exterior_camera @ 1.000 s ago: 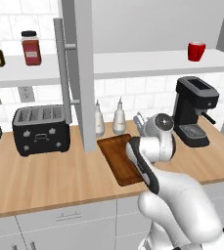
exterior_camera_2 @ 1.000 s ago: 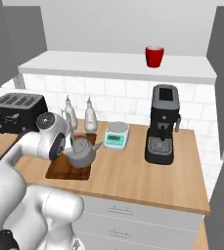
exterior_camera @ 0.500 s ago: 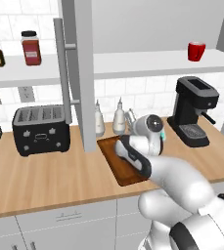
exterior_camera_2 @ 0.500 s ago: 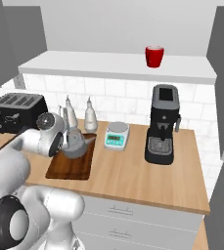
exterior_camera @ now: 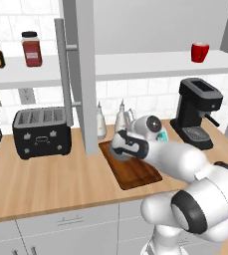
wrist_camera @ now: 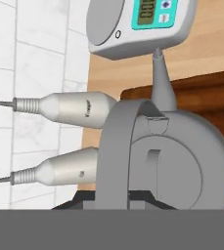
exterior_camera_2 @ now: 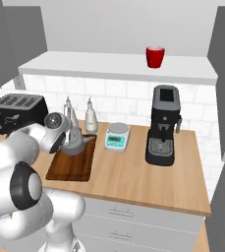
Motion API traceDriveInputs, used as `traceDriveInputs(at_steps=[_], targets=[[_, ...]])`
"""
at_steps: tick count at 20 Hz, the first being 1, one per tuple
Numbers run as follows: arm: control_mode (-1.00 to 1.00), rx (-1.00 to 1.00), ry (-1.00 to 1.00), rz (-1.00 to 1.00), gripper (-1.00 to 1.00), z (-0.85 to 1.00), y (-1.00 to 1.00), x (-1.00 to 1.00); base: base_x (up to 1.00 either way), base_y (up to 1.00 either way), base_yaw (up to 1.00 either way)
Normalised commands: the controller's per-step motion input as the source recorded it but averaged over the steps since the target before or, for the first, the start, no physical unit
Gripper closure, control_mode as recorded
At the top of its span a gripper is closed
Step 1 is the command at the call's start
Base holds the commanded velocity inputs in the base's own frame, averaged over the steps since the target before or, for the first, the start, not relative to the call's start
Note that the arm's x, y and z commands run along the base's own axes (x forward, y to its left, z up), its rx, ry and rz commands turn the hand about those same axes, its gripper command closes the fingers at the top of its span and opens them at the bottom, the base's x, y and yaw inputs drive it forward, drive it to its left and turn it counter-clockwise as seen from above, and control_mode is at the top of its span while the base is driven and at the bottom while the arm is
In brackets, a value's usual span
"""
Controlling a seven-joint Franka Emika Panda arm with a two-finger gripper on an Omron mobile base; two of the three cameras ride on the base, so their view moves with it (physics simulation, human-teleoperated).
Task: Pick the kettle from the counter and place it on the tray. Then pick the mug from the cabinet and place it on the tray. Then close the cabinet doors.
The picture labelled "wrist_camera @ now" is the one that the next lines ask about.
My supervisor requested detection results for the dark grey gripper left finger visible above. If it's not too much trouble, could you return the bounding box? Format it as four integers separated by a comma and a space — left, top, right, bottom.
50, 190, 99, 211

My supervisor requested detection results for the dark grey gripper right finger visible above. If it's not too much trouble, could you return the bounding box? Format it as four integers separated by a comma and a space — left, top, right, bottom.
127, 189, 179, 211

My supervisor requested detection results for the grey kettle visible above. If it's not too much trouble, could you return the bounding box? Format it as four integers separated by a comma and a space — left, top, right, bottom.
96, 47, 224, 211

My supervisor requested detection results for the dark brown wooden tray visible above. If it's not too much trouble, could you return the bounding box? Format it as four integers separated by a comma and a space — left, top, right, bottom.
119, 67, 224, 210

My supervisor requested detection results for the pale grey bottle with print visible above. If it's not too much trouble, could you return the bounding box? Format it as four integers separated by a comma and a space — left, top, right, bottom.
0, 90, 119, 130

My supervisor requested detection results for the white kitchen scale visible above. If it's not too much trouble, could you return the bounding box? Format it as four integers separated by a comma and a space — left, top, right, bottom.
85, 0, 200, 62

